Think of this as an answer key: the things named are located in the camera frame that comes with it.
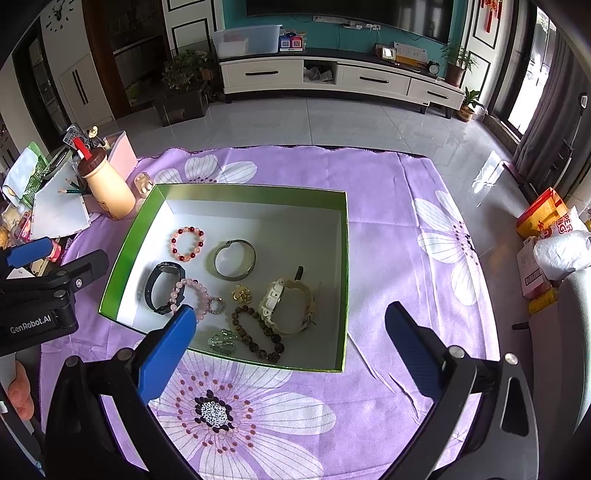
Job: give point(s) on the grey remote control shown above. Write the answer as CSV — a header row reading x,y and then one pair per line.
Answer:
x,y
74,136

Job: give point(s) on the person's left hand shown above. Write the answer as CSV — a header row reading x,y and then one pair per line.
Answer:
x,y
21,392

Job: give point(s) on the grey chair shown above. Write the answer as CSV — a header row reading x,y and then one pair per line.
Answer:
x,y
568,369

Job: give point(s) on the clear plastic storage box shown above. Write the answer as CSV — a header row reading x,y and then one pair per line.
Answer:
x,y
244,41

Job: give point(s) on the green and white package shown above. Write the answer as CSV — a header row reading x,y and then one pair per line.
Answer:
x,y
23,175

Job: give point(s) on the black deer wall clock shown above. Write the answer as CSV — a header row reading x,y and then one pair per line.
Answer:
x,y
57,14

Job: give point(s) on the bottle-shaped pen holder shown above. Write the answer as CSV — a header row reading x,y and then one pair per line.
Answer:
x,y
108,194

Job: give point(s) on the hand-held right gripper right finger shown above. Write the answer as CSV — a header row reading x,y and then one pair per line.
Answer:
x,y
411,350

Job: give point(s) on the blue and red sign stand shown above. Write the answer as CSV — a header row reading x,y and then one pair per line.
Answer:
x,y
292,43

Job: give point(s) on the small potted plant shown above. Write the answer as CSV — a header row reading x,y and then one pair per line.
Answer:
x,y
467,110

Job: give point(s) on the tall potted plant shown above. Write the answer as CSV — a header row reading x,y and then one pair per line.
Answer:
x,y
455,74

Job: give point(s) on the clear crystal ornament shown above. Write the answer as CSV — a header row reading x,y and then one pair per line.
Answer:
x,y
221,342

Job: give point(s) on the white power strip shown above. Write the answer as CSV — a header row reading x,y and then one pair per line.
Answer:
x,y
346,22

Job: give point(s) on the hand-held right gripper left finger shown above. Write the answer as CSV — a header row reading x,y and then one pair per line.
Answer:
x,y
171,350

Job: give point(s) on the red knot wall decoration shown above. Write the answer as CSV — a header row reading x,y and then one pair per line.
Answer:
x,y
489,14

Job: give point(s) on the purple floral tablecloth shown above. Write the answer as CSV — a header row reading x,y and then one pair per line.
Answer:
x,y
392,230

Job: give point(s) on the yellow shopping bag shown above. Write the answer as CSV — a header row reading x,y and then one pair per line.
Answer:
x,y
538,214

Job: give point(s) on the white plastic bag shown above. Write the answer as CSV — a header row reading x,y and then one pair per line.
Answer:
x,y
563,249

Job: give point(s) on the silver metal bangle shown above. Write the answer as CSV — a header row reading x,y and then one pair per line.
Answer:
x,y
217,272

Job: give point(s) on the white wristwatch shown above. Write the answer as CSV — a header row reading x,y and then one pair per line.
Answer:
x,y
270,300

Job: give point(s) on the white paper sheets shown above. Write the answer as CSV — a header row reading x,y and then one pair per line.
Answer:
x,y
60,212

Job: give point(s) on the green cardboard box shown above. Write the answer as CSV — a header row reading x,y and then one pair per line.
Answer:
x,y
295,240

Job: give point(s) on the small gold brooch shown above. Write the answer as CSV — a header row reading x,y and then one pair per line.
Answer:
x,y
242,295

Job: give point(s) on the black wristwatch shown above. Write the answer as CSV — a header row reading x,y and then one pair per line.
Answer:
x,y
150,290

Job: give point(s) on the pile of snack packets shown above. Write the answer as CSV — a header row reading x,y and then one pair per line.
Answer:
x,y
23,228

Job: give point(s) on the bushy plant on stand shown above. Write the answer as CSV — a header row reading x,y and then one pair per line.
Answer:
x,y
180,74

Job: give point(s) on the dark window curtain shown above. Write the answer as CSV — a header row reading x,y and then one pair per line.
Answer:
x,y
549,115

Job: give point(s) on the white desk calendar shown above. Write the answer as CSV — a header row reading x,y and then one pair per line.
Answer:
x,y
411,53

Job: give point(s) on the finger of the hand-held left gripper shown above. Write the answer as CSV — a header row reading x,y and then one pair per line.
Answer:
x,y
30,251
87,270

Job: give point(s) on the black alarm clock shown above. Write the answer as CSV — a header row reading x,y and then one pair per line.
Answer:
x,y
433,68

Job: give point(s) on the black flat television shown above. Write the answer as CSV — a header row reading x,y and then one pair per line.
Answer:
x,y
346,14

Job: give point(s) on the white television cabinet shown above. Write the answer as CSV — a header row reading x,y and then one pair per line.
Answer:
x,y
263,74

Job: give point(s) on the white cardboard box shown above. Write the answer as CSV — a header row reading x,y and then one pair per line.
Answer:
x,y
531,272

